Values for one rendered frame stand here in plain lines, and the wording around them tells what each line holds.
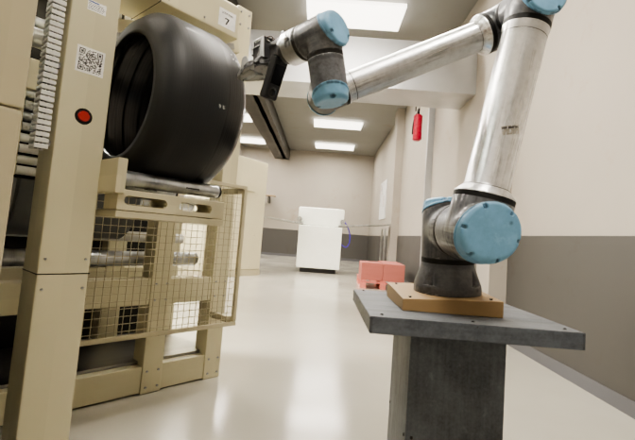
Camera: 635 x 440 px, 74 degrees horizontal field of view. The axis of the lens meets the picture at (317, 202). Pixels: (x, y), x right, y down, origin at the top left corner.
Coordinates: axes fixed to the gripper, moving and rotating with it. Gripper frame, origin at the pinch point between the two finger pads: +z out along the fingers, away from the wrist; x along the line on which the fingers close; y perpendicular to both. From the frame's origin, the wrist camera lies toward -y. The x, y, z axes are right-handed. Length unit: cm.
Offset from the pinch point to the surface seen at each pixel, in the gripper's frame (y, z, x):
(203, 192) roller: -30.0, 24.6, -4.9
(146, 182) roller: -29.8, 24.6, 14.7
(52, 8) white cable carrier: 14, 28, 42
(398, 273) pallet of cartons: -63, 251, -521
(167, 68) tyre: 1.3, 11.9, 16.8
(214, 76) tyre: 2.3, 8.3, 3.4
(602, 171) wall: 0, -63, -217
